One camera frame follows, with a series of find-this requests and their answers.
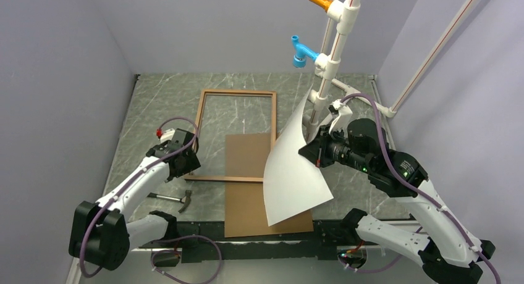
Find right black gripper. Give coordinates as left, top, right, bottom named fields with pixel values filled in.
left=298, top=123, right=373, bottom=173

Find glossy photo white borders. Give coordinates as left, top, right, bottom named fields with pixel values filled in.
left=263, top=95, right=334, bottom=226

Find clear acrylic sheet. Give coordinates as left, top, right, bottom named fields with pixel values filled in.
left=187, top=90, right=276, bottom=181

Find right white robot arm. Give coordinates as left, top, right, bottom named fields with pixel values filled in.
left=298, top=119, right=495, bottom=283

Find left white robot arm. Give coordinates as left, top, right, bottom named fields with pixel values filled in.
left=68, top=128, right=200, bottom=270

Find small claw hammer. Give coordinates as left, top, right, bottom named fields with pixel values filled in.
left=147, top=190, right=192, bottom=214

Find brown cardboard backing board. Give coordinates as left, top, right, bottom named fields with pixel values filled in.
left=224, top=133, right=313, bottom=238

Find blue pipe fitting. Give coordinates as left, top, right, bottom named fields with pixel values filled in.
left=291, top=35, right=319, bottom=68

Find white pvc pipe stand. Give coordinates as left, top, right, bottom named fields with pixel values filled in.
left=302, top=0, right=480, bottom=141

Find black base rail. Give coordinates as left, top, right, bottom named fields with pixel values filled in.
left=142, top=219, right=361, bottom=263

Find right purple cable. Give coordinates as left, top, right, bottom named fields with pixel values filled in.
left=338, top=93, right=503, bottom=284

